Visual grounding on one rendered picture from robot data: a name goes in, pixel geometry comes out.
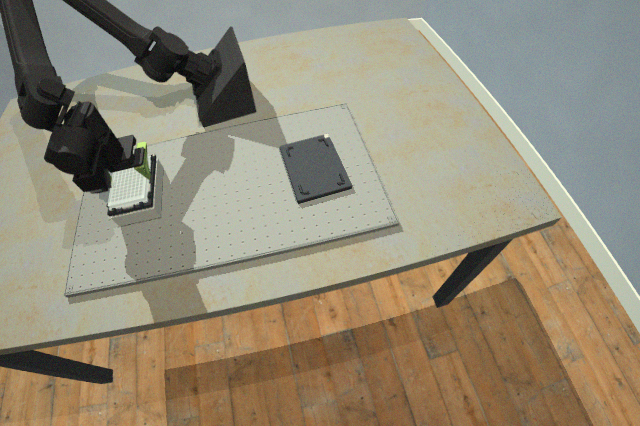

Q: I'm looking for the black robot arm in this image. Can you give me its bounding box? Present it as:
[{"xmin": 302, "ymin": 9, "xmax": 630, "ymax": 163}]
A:
[{"xmin": 0, "ymin": 0, "xmax": 222, "ymax": 194}]

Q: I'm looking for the white well plate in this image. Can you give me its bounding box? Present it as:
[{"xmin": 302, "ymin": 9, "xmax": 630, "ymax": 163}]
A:
[{"xmin": 108, "ymin": 168, "xmax": 150, "ymax": 211}]

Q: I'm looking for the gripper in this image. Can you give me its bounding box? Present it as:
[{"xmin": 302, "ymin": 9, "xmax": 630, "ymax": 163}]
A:
[{"xmin": 97, "ymin": 126, "xmax": 151, "ymax": 180}]

